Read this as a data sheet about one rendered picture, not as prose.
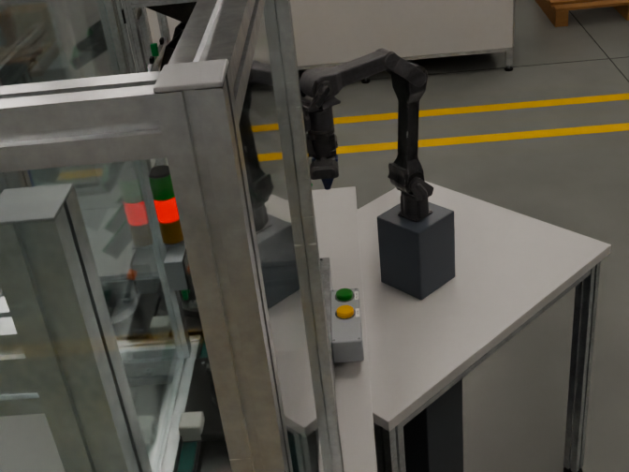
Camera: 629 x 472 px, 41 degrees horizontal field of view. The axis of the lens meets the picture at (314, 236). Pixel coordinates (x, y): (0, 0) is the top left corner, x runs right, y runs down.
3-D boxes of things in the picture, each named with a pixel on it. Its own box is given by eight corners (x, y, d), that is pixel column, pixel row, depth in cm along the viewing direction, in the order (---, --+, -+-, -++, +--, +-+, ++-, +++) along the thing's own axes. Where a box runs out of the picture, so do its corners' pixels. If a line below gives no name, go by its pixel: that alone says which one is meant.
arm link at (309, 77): (404, 75, 200) (401, 32, 194) (427, 83, 193) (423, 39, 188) (301, 117, 188) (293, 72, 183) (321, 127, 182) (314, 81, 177)
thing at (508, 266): (610, 253, 230) (611, 244, 229) (388, 432, 180) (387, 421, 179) (414, 184, 276) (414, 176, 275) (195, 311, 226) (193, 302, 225)
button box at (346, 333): (360, 307, 208) (358, 286, 205) (364, 361, 190) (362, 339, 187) (331, 309, 209) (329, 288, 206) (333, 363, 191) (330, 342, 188)
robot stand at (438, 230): (456, 276, 223) (454, 211, 213) (421, 301, 215) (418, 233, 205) (415, 259, 232) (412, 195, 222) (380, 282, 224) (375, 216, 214)
